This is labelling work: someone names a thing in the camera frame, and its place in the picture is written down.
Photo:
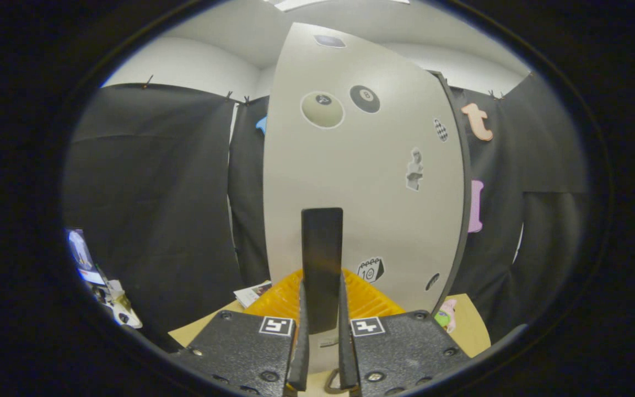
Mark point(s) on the long ceiling light panel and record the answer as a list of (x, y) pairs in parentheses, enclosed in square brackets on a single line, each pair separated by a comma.
[(317, 3)]

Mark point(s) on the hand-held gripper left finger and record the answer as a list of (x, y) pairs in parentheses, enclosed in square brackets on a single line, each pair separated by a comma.
[(299, 353)]

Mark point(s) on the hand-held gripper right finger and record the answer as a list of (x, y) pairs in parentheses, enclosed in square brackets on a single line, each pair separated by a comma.
[(346, 353)]

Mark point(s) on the black backdrop cloth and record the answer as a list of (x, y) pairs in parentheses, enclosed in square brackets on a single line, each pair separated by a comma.
[(152, 209)]

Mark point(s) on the brown fuzzy shoe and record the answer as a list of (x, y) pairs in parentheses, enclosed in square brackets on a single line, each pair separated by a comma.
[(329, 383)]

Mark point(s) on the white shoe cabinet door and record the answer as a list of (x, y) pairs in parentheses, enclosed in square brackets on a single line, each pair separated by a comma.
[(372, 193)]

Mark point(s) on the grey shoe cabinet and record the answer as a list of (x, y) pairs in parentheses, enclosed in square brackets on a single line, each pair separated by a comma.
[(463, 182)]

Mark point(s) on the white book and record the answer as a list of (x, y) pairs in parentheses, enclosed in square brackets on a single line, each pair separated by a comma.
[(251, 293)]

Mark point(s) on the green and pink plush toy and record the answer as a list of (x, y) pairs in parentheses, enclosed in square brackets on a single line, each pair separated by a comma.
[(445, 317)]

